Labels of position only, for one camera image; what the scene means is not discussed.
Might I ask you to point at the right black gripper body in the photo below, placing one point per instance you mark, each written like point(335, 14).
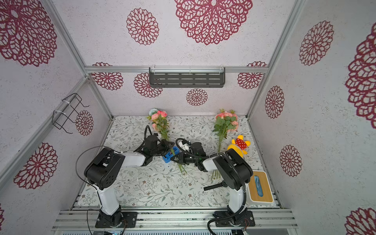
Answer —
point(182, 157)

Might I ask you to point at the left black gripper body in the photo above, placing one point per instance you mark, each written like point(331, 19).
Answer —
point(161, 149)

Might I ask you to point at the blue tape dispenser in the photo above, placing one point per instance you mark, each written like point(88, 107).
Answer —
point(171, 153)

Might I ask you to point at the pink rose bouquet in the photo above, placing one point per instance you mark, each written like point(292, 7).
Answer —
point(161, 125)
point(225, 122)

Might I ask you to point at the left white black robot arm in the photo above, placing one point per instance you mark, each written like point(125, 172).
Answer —
point(101, 173)

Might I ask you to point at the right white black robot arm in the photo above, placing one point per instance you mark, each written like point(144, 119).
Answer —
point(236, 175)

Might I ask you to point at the floral patterned table mat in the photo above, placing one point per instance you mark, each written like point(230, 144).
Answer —
point(161, 184)

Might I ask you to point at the black wristwatch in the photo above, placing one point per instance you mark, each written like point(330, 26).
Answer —
point(215, 186)

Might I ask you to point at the yellow plush toy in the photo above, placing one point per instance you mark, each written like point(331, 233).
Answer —
point(239, 145)

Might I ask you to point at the blue tool on tray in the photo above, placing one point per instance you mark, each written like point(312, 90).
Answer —
point(258, 186)

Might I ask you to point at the wooden tray white rim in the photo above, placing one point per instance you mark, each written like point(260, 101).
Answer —
point(252, 196)

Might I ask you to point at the dark grey wall shelf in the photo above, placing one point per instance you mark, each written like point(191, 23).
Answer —
point(188, 78)

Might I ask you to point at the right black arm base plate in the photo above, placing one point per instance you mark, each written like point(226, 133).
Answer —
point(244, 219)

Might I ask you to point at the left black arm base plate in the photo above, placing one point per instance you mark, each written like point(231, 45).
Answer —
point(117, 220)

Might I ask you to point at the black wire wall rack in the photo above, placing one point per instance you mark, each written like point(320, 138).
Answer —
point(59, 118)

